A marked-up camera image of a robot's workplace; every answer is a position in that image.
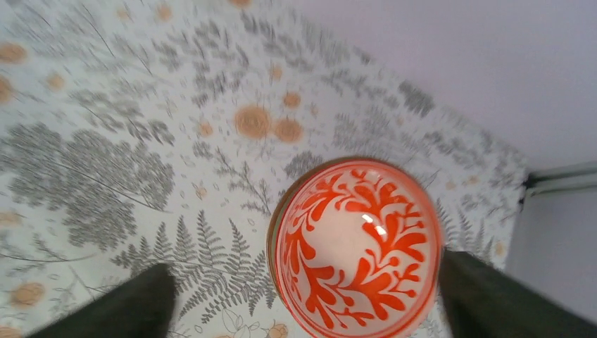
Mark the floral tablecloth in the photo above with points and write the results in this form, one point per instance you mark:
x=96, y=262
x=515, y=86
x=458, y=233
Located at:
x=136, y=132

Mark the red patterned white bowl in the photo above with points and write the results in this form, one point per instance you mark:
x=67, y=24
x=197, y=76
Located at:
x=358, y=251

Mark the aluminium rail frame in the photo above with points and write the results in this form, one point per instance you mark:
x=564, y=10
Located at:
x=579, y=177

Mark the pale green bowl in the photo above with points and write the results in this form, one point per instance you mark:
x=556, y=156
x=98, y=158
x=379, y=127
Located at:
x=271, y=237

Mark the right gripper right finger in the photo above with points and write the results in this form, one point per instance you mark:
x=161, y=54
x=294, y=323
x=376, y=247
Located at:
x=481, y=301

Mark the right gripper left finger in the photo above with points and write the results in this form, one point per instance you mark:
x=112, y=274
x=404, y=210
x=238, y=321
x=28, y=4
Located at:
x=140, y=307

